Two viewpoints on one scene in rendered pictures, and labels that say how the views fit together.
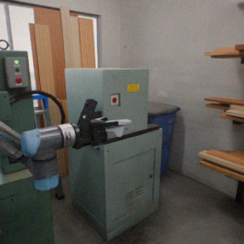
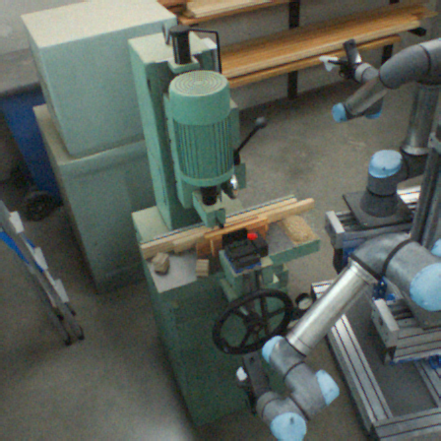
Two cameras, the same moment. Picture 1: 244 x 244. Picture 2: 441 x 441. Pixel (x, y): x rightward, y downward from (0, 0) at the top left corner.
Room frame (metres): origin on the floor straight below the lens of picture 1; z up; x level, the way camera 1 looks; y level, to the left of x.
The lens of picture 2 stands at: (0.67, 2.27, 2.18)
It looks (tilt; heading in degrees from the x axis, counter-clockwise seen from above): 41 degrees down; 286
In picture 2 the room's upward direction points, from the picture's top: 4 degrees counter-clockwise
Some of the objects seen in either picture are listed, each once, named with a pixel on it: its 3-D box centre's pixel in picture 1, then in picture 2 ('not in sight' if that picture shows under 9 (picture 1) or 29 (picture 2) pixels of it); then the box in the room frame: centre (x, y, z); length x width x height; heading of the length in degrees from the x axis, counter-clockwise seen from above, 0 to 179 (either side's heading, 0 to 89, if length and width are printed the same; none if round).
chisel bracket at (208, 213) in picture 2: not in sight; (209, 208); (1.13, 0.91, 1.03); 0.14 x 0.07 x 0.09; 126
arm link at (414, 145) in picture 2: not in sight; (421, 113); (0.43, 0.45, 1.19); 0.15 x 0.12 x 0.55; 39
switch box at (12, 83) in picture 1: (16, 72); (207, 66); (1.19, 0.58, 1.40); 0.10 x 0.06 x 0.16; 126
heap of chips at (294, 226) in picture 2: not in sight; (296, 225); (0.83, 0.83, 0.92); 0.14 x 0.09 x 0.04; 126
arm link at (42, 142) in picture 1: (42, 141); (376, 81); (0.60, 0.24, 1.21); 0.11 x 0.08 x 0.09; 129
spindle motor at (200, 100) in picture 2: not in sight; (203, 129); (1.12, 0.93, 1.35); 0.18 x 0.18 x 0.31
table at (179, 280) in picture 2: not in sight; (236, 260); (1.02, 0.99, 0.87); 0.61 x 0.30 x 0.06; 36
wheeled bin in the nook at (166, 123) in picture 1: (147, 140); (44, 132); (2.60, -0.32, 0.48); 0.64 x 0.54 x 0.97; 42
